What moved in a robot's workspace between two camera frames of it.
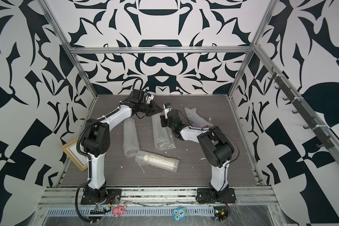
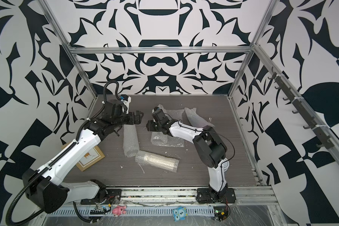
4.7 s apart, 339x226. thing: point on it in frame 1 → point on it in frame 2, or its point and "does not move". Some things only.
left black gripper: [154, 109] → [138, 118]
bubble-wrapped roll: [130, 141] does not move
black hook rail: [301, 108] does not move
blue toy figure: [180, 213] does not move
